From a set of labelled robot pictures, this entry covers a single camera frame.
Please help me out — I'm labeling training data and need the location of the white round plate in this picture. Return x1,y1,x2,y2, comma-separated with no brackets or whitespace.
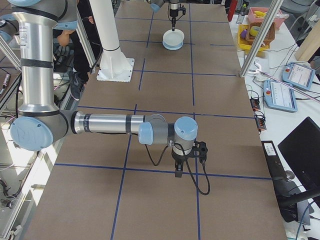
162,29,186,45

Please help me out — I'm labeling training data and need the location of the red cylinder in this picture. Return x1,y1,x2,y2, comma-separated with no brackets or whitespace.
227,0,239,23

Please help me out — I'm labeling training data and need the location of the clear bottle black cap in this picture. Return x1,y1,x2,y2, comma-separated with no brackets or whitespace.
238,3,249,25

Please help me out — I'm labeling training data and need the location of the yellow plastic bin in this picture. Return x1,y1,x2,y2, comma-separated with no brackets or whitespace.
237,23,270,52

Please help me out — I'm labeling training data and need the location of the pink plastic basket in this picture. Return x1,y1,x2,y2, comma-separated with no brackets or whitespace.
247,6,286,31

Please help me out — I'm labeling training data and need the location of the person in black clothes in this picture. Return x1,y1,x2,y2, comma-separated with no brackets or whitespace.
52,0,101,85

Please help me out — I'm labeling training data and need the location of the black box white label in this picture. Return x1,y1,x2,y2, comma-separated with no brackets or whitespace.
260,140,286,181

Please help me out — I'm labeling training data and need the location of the brown wicker basket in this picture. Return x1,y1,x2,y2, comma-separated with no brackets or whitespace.
245,21,276,49

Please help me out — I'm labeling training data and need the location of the dark grey sneaker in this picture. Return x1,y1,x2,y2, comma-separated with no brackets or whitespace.
66,69,87,101

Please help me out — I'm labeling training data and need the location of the blue grey teach pendant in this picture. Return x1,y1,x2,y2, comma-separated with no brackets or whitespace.
281,62,317,92
263,79,299,113

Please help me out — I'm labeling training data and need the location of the black flat monitor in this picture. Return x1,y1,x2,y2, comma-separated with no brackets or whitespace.
277,116,320,191

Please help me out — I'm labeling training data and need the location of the grey office chair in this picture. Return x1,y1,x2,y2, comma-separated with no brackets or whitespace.
279,0,320,34

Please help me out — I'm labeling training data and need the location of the thin metal rod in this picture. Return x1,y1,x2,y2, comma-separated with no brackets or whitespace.
256,69,320,104

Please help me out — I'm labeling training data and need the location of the light wooden plank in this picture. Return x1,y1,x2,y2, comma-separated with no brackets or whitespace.
295,13,320,63

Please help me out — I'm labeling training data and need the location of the short black cable loop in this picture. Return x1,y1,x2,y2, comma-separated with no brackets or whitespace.
144,142,169,167

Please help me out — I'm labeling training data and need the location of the long black cable loop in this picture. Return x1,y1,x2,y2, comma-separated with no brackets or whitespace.
174,142,211,196

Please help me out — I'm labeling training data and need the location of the white pedestal column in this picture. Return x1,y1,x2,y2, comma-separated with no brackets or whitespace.
88,0,135,82

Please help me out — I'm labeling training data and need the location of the aluminium extrusion post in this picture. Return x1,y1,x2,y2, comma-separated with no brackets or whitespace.
239,0,285,79

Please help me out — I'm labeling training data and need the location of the aluminium frame bar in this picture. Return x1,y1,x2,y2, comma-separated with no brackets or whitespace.
74,21,98,69

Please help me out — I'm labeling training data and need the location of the blue cable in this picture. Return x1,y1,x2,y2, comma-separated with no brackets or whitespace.
295,201,315,240

